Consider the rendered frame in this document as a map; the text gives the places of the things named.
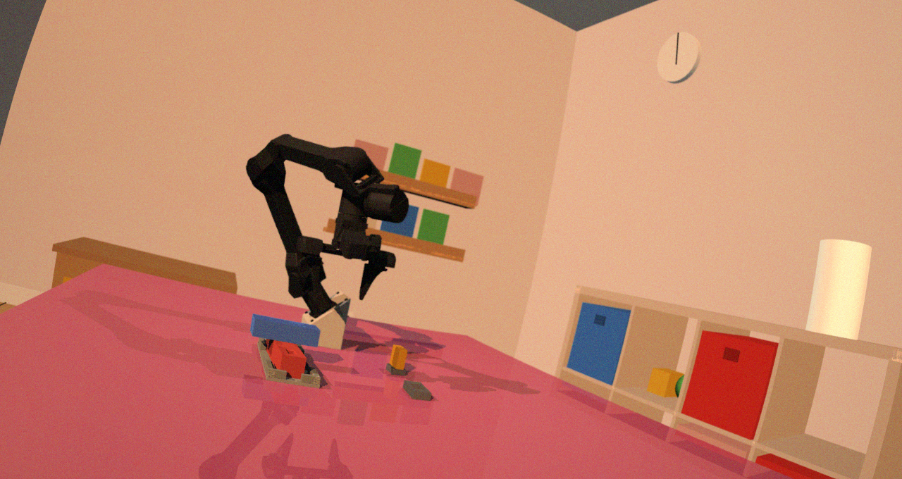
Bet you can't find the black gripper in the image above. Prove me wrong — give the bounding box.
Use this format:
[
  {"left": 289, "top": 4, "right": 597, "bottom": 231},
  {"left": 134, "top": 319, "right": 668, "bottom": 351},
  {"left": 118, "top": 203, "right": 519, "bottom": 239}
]
[{"left": 296, "top": 212, "right": 396, "bottom": 300}]

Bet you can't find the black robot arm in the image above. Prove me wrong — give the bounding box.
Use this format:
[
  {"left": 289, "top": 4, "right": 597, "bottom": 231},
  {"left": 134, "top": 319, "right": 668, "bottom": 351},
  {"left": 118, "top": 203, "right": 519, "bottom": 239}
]
[{"left": 246, "top": 134, "right": 409, "bottom": 318}]

